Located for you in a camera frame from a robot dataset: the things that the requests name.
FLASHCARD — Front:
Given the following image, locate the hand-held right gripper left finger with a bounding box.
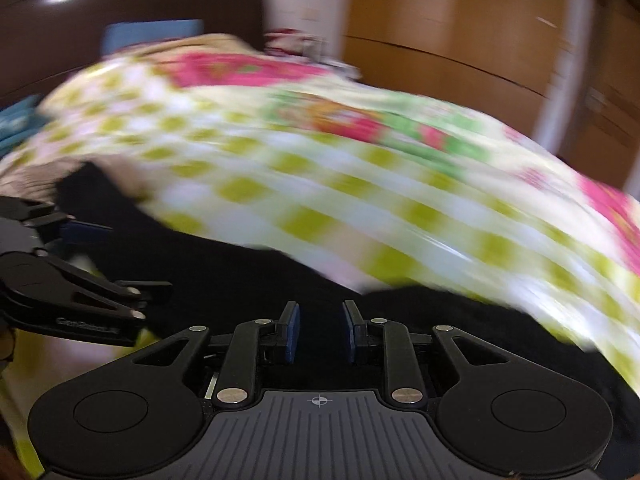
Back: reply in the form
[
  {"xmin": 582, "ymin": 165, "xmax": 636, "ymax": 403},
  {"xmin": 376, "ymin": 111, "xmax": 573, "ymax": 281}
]
[{"xmin": 134, "ymin": 301, "xmax": 302, "ymax": 407}]

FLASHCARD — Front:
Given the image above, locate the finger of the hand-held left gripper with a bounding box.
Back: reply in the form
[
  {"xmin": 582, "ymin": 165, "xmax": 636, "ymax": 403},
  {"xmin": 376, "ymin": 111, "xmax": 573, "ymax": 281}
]
[
  {"xmin": 0, "ymin": 252, "xmax": 174, "ymax": 322},
  {"xmin": 0, "ymin": 198, "xmax": 114, "ymax": 254}
]

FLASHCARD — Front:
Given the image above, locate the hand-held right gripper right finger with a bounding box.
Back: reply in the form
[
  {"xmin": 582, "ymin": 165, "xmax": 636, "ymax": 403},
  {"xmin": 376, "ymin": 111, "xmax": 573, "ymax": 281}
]
[{"xmin": 342, "ymin": 300, "xmax": 508, "ymax": 406}]

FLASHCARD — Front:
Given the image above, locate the black garment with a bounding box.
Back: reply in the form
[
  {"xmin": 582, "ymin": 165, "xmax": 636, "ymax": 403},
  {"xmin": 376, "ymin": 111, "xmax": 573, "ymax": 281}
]
[{"xmin": 55, "ymin": 162, "xmax": 640, "ymax": 466}]

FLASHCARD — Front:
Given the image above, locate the beige striped knit cloth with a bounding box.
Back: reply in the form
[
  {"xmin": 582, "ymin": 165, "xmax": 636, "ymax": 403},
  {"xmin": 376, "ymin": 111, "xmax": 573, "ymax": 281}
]
[{"xmin": 0, "ymin": 156, "xmax": 87, "ymax": 202}]

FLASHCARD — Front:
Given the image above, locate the green checked plastic sheet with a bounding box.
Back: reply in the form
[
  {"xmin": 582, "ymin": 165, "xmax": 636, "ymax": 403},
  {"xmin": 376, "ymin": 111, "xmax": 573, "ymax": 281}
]
[{"xmin": 0, "ymin": 52, "xmax": 640, "ymax": 480}]

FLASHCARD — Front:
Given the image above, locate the blue pillow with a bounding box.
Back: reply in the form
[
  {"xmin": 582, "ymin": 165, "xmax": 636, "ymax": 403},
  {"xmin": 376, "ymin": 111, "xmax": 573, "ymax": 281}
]
[{"xmin": 101, "ymin": 19, "xmax": 204, "ymax": 57}]

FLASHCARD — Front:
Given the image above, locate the dark brown headboard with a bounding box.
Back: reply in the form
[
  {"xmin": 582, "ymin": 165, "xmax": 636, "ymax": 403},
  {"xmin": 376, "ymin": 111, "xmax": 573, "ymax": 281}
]
[{"xmin": 0, "ymin": 0, "xmax": 268, "ymax": 111}]

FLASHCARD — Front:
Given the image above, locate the floral quilt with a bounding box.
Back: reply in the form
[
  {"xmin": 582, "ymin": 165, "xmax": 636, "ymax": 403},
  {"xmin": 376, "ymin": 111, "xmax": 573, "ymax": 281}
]
[{"xmin": 107, "ymin": 33, "xmax": 640, "ymax": 241}]

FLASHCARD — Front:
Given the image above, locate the red white striped cloth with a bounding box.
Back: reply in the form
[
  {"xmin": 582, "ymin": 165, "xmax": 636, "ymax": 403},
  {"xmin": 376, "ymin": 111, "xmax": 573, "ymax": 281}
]
[{"xmin": 264, "ymin": 29, "xmax": 323, "ymax": 57}]

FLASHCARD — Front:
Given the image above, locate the wooden wardrobe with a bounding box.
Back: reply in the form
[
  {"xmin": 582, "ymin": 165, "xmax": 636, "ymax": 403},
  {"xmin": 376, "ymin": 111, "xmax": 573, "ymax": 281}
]
[{"xmin": 342, "ymin": 0, "xmax": 573, "ymax": 108}]

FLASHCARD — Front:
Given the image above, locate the wooden door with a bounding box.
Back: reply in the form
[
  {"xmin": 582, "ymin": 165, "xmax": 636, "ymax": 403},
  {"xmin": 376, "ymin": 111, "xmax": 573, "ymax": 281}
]
[{"xmin": 537, "ymin": 0, "xmax": 640, "ymax": 191}]

